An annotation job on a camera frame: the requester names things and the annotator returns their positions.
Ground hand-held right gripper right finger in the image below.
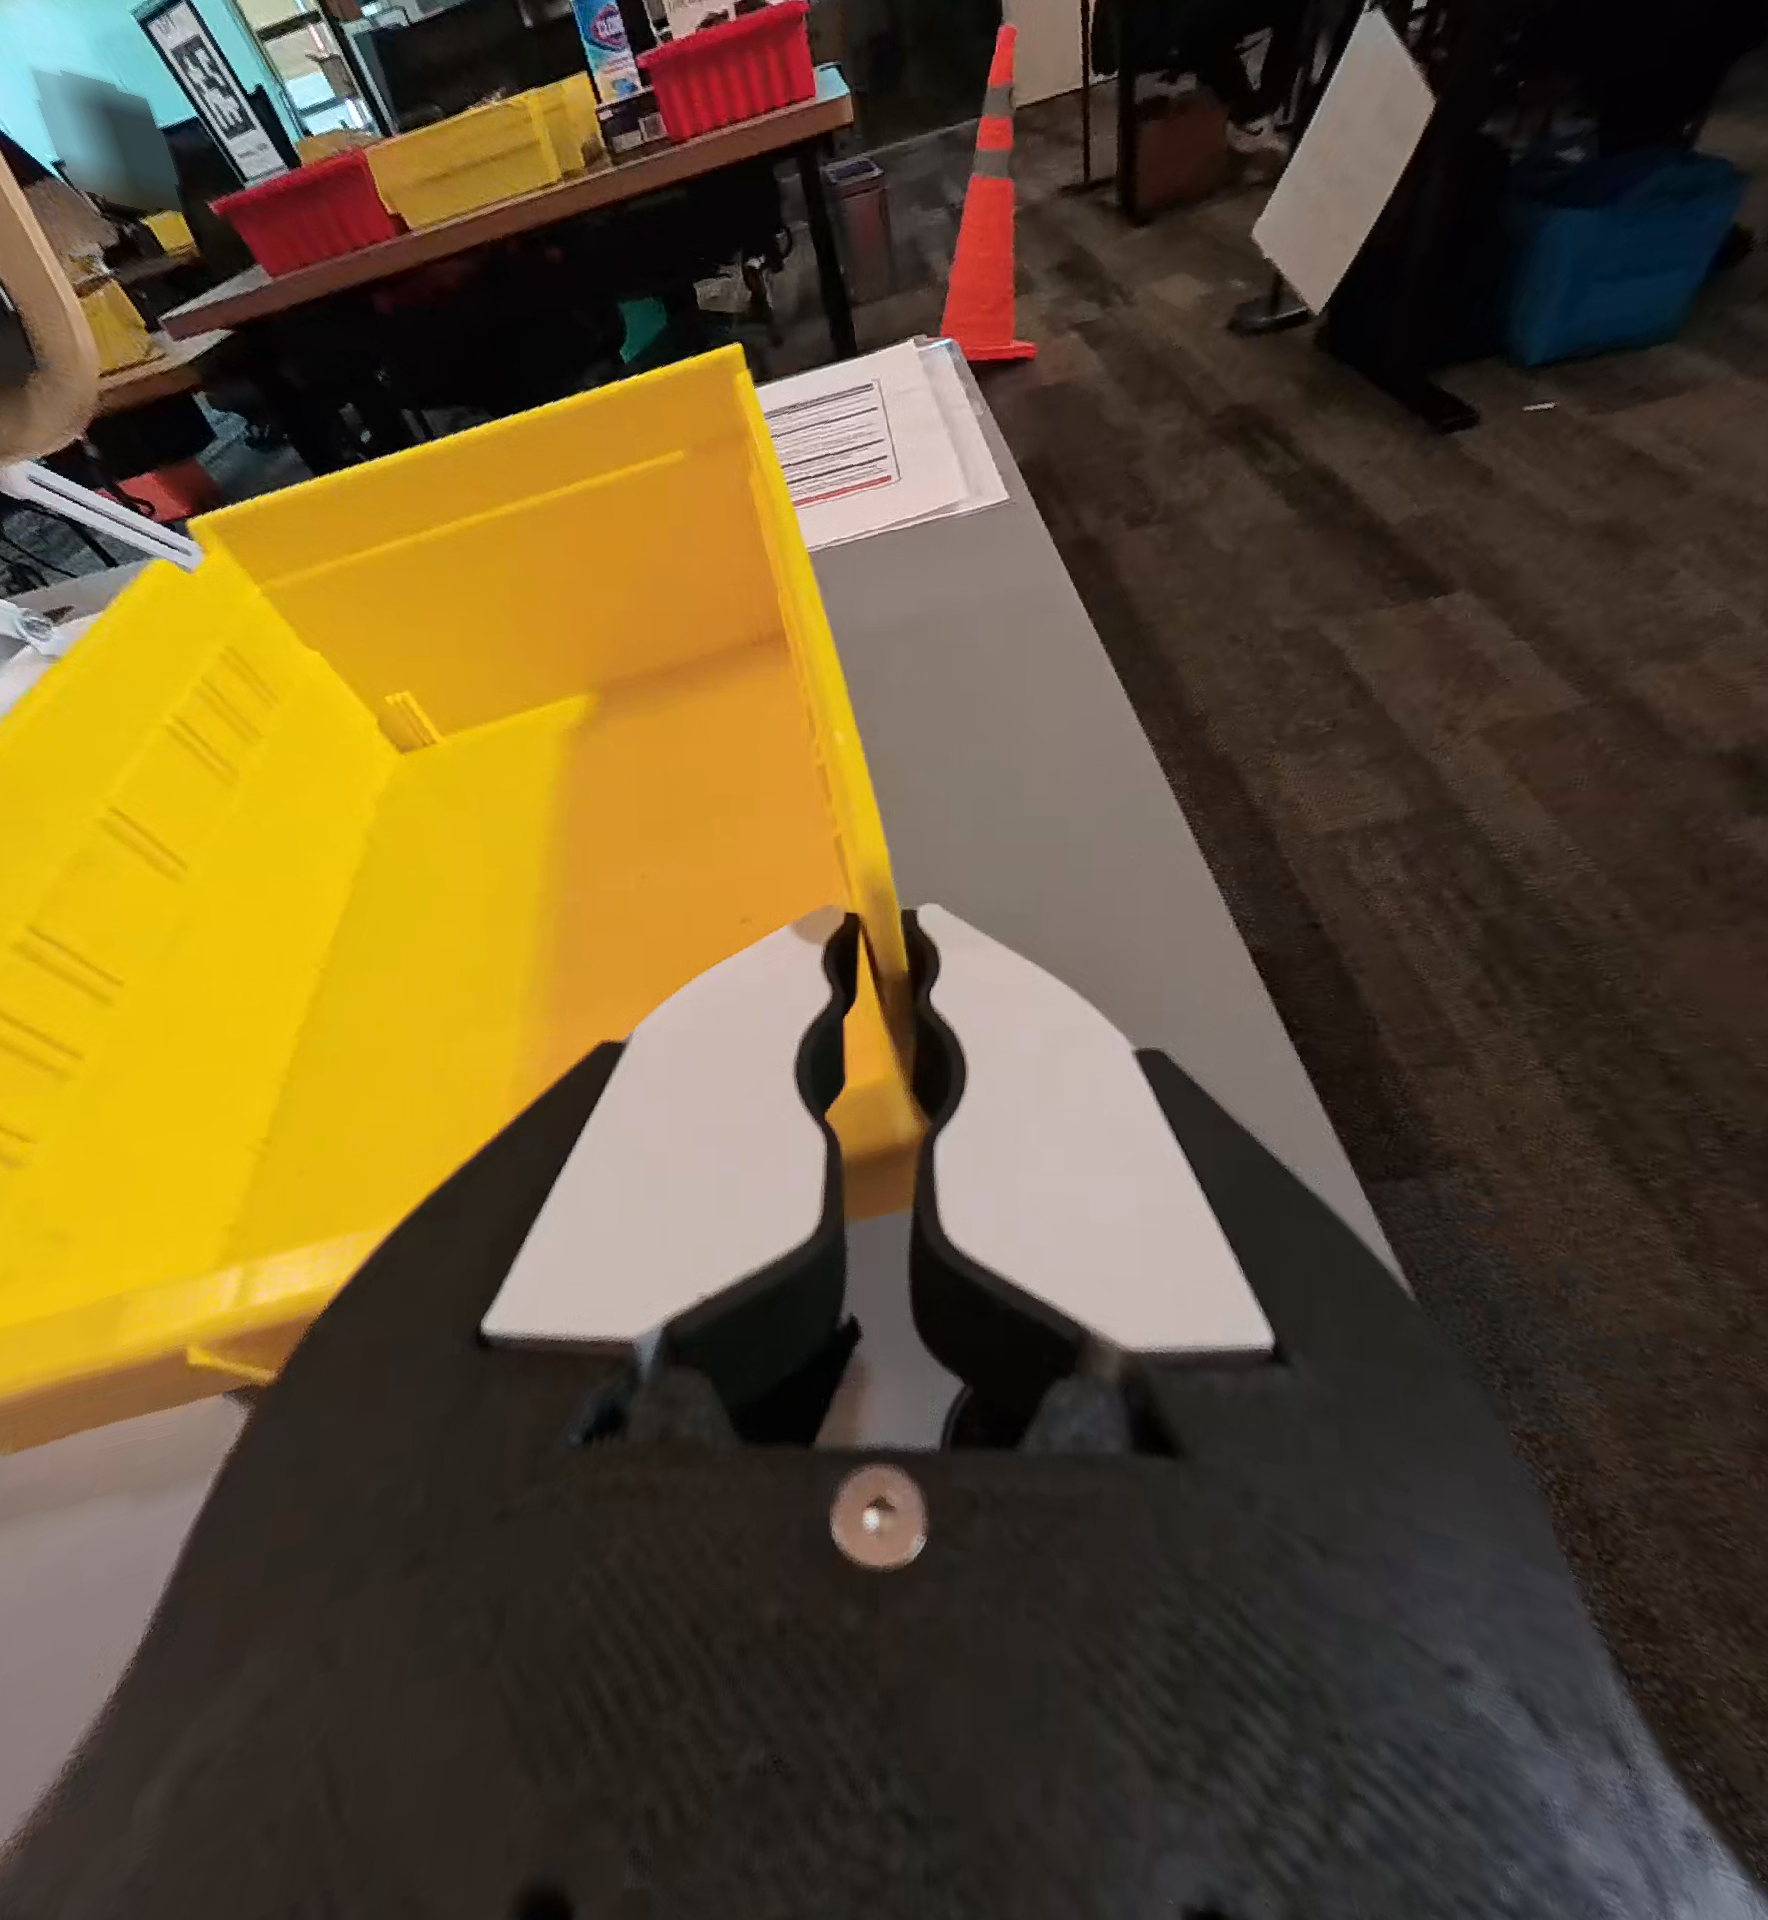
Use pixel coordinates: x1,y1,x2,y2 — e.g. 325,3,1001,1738
904,903,1287,1447

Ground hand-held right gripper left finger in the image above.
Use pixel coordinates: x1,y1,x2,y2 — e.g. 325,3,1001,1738
479,904,869,1451

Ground yellow plastic storage bin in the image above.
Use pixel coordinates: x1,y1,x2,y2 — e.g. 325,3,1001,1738
0,343,932,1460

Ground grey desk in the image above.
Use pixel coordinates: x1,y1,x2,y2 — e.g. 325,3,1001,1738
0,336,1414,1920

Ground printed paper sheet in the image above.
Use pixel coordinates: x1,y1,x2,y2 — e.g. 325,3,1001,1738
759,379,904,513

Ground white paper sheets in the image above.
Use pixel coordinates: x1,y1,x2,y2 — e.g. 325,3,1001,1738
752,336,1010,555

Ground orange traffic cone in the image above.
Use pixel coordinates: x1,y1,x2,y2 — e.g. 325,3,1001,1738
939,23,1041,367

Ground grey trash can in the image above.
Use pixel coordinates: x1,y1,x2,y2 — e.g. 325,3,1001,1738
825,157,897,303

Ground brown wooden table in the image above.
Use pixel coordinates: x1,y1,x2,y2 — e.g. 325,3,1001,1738
161,82,861,367

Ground red plastic bin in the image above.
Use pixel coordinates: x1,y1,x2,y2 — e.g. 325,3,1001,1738
213,150,410,282
636,0,821,144

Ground brown cabinet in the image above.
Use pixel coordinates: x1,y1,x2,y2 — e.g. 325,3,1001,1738
1121,72,1250,222

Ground white board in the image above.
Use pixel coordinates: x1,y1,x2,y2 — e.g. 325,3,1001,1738
1250,7,1439,318

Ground blue storage tote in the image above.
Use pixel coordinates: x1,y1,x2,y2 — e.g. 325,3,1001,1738
1498,150,1753,373

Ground beige curved panel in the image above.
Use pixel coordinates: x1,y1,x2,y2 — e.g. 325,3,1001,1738
0,15,103,487

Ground blue labelled canister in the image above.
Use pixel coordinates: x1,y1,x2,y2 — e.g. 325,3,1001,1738
574,0,651,108

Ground black and white poster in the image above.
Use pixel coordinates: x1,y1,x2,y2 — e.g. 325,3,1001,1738
135,0,302,186

